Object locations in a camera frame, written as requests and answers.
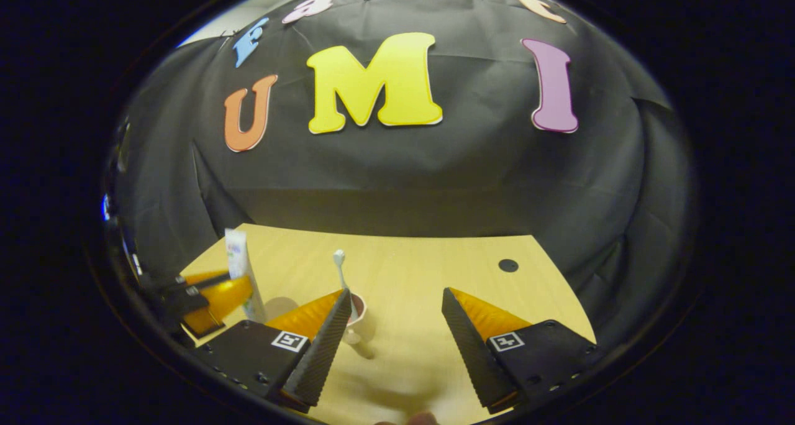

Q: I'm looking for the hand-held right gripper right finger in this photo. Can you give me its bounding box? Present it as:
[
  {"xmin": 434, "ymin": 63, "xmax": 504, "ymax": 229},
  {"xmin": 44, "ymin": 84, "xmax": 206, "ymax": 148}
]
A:
[{"xmin": 441, "ymin": 287, "xmax": 602, "ymax": 415}]

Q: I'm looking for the beige cup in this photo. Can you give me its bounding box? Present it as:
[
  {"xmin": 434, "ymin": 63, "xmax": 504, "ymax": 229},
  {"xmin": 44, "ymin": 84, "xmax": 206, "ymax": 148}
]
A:
[{"xmin": 343, "ymin": 292, "xmax": 368, "ymax": 346}]

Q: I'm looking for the wooden desktop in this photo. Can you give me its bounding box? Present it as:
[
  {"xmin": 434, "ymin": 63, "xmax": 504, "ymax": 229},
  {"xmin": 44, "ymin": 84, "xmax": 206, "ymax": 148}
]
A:
[{"xmin": 179, "ymin": 223, "xmax": 597, "ymax": 425}]

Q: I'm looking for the pale blue toothbrush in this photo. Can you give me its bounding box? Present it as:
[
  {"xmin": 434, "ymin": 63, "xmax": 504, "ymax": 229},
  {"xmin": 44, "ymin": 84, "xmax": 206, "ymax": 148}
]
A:
[{"xmin": 333, "ymin": 249, "xmax": 358, "ymax": 320}]

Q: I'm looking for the black backdrop cloth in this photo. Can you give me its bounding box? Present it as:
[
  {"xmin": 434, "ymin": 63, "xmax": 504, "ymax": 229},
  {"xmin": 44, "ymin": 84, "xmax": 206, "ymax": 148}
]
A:
[{"xmin": 106, "ymin": 0, "xmax": 696, "ymax": 351}]

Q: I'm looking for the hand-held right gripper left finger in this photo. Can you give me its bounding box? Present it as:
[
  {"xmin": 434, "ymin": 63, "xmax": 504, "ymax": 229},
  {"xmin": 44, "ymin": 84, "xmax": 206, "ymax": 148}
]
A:
[{"xmin": 196, "ymin": 288, "xmax": 353, "ymax": 414}]

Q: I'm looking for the white toothpaste tube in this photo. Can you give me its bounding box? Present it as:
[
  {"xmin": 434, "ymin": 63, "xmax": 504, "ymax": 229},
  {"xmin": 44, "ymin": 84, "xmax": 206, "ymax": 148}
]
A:
[{"xmin": 225, "ymin": 228, "xmax": 268, "ymax": 324}]

